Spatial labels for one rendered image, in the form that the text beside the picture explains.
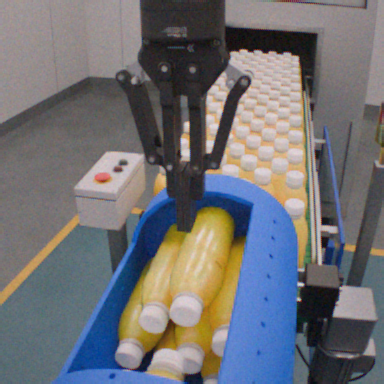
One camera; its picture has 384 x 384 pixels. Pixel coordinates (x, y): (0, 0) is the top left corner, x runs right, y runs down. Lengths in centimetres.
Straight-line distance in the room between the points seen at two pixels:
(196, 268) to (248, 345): 15
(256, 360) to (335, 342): 64
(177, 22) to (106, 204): 66
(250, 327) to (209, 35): 30
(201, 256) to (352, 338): 58
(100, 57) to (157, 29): 525
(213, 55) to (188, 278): 30
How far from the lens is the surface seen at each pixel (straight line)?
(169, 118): 42
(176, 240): 71
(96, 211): 99
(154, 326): 63
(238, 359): 45
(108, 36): 550
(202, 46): 39
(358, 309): 106
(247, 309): 50
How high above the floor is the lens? 156
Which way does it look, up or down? 28 degrees down
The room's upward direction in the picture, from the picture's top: straight up
